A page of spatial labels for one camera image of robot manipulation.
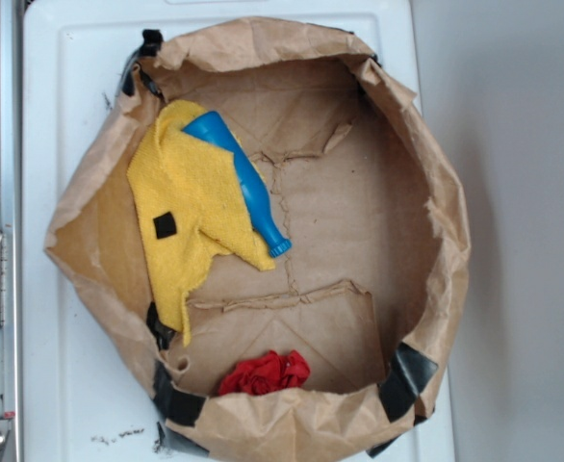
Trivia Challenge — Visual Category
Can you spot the yellow cloth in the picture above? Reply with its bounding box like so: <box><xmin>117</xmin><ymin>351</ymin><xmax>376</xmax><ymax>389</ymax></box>
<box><xmin>127</xmin><ymin>100</ymin><xmax>275</xmax><ymax>345</ymax></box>

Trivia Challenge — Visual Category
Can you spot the red crumpled cloth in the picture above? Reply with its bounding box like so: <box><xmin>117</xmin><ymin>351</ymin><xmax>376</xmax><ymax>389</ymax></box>
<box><xmin>218</xmin><ymin>350</ymin><xmax>311</xmax><ymax>396</ymax></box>

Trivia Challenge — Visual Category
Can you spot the brown paper bag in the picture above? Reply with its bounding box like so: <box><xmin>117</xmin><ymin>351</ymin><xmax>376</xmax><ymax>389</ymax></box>
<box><xmin>44</xmin><ymin>17</ymin><xmax>471</xmax><ymax>461</ymax></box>

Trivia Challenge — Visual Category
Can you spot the blue plastic bottle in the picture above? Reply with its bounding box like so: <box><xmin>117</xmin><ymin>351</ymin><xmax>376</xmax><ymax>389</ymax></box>
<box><xmin>182</xmin><ymin>111</ymin><xmax>292</xmax><ymax>258</ymax></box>

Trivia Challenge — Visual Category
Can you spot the white plastic tray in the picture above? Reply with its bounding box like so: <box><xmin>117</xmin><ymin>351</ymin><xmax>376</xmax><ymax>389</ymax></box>
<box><xmin>20</xmin><ymin>0</ymin><xmax>456</xmax><ymax>462</ymax></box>

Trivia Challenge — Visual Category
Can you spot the aluminium frame rail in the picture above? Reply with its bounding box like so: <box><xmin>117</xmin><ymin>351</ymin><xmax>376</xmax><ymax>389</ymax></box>
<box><xmin>0</xmin><ymin>1</ymin><xmax>26</xmax><ymax>461</ymax></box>

